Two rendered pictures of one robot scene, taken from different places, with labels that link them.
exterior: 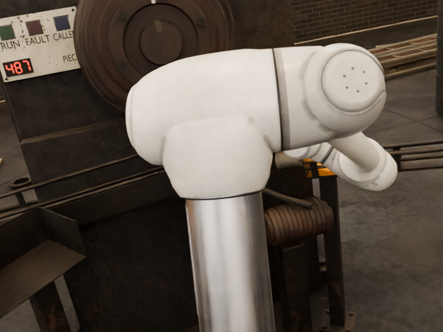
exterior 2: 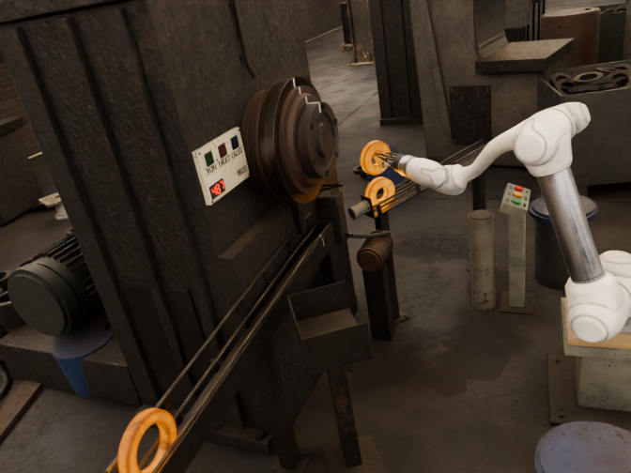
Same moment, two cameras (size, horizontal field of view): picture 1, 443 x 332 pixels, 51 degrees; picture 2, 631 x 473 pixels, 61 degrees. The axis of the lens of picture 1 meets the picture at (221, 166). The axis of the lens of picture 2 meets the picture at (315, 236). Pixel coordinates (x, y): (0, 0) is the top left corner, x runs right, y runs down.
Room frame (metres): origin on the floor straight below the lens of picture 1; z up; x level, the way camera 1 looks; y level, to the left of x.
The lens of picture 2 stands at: (0.21, 1.68, 1.66)
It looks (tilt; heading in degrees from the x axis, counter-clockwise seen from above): 26 degrees down; 308
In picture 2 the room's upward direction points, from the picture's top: 10 degrees counter-clockwise
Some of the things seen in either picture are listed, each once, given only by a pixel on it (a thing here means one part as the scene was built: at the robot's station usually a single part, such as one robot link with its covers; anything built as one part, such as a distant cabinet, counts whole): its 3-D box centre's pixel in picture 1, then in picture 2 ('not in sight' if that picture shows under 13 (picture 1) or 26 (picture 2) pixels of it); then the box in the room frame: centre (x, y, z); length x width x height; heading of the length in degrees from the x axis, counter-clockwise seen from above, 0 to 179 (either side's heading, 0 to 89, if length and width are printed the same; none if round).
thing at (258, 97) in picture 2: not in sight; (277, 142); (1.52, 0.14, 1.12); 0.47 x 0.10 x 0.47; 101
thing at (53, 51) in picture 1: (39, 44); (223, 164); (1.48, 0.48, 1.15); 0.26 x 0.02 x 0.18; 101
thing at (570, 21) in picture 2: not in sight; (568, 53); (1.45, -4.96, 0.45); 0.59 x 0.59 x 0.89
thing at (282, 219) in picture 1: (302, 271); (379, 286); (1.37, -0.22, 0.27); 0.22 x 0.13 x 0.53; 101
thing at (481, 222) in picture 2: not in sight; (482, 261); (0.99, -0.61, 0.26); 0.12 x 0.12 x 0.52
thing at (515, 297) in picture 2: not in sight; (516, 250); (0.84, -0.68, 0.31); 0.24 x 0.16 x 0.62; 101
